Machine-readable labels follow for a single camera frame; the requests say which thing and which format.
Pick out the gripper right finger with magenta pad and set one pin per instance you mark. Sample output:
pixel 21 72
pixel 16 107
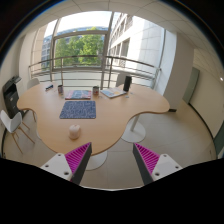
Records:
pixel 153 166

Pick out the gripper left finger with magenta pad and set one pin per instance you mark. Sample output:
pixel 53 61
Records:
pixel 70 166

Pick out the white computer mouse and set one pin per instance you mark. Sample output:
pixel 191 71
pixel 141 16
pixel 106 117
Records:
pixel 74 131

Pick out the blue speckled mouse pad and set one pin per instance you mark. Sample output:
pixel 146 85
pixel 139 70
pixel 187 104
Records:
pixel 78 110

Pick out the wooden curved table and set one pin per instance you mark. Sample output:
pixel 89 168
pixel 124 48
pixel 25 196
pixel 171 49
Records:
pixel 112 117

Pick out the pink and blue book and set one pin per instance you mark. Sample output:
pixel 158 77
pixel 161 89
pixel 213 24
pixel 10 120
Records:
pixel 78 95

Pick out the white chair with wooden legs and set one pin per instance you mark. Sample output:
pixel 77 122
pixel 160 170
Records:
pixel 14 124

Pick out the dark mug left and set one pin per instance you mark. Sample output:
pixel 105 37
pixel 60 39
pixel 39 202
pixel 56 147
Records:
pixel 60 89

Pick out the dark mug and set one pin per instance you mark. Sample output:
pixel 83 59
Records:
pixel 95 90
pixel 60 89

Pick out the dark mug centre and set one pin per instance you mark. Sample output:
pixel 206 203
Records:
pixel 95 90

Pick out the small dark remote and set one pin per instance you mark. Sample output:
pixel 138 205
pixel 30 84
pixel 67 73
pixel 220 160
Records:
pixel 49 87

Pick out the open light blue magazine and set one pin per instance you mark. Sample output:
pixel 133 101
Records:
pixel 113 92

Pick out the black printer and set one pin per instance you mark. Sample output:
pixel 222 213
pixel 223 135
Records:
pixel 11 92

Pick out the black cylindrical speaker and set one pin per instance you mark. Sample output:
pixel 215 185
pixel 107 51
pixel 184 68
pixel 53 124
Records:
pixel 127 83

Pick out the white chair behind table left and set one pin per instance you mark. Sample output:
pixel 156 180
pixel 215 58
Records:
pixel 33 82

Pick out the white chair behind table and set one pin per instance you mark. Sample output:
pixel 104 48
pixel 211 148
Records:
pixel 120 79
pixel 33 82

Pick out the white chair behind table right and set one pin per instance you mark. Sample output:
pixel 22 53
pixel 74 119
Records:
pixel 120 79

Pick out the green door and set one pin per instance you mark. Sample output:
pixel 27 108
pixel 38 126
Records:
pixel 191 85

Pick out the metal balcony railing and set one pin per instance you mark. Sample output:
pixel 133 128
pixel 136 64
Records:
pixel 85 71

